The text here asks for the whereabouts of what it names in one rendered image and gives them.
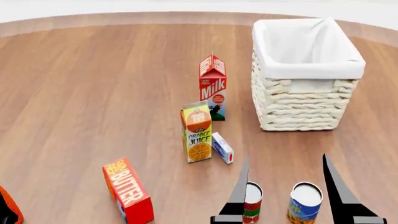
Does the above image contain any orange juice carton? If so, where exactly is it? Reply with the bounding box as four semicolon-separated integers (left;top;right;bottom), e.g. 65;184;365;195
180;100;215;164

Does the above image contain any orange and red butter box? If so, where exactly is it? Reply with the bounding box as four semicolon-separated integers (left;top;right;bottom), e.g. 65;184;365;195
102;157;155;224

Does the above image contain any white woven basket, cloth liner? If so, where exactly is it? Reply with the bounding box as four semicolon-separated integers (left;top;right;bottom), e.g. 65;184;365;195
251;16;367;133

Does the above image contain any small white and blue box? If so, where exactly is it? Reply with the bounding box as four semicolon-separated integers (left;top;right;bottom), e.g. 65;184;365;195
211;131;235;165

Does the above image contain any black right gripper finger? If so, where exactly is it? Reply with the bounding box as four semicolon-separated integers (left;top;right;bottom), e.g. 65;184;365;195
210;156;251;224
322;153;388;224

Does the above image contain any red and white milk carton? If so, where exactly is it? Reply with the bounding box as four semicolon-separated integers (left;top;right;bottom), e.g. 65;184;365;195
198;54;228;121

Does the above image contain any blue and yellow can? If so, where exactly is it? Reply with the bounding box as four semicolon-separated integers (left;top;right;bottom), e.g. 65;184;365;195
287;181;324;224

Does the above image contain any orange and black package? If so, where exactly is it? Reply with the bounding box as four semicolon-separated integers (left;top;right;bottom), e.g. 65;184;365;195
0;185;25;224

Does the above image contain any red tomato soup can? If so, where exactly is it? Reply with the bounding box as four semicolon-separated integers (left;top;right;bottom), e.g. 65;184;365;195
242;181;264;224

